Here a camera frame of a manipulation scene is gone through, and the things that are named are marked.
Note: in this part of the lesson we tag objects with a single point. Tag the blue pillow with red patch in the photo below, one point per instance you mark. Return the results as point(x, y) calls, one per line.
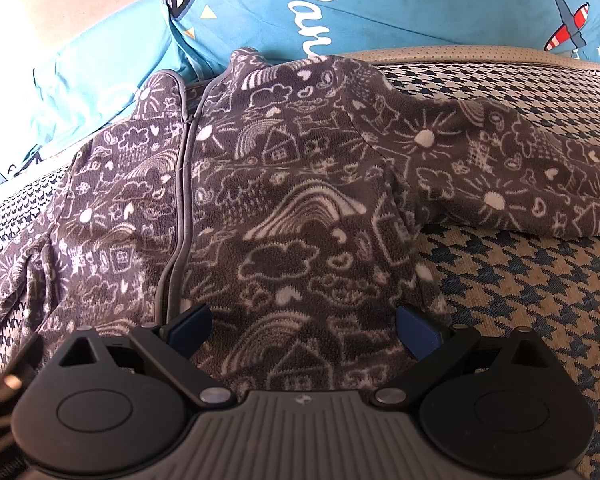
point(380, 10)

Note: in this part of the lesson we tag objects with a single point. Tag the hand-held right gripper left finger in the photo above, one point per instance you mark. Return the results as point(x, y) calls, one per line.
point(190, 327)

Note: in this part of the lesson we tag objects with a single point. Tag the grey doodle print fleece jacket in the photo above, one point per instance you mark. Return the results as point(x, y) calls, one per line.
point(290, 185)

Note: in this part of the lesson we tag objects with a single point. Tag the blue pillow with white star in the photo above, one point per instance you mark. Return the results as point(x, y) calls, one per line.
point(90, 85)

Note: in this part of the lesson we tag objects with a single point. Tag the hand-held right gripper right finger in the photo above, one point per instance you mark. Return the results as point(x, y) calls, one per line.
point(417, 332)

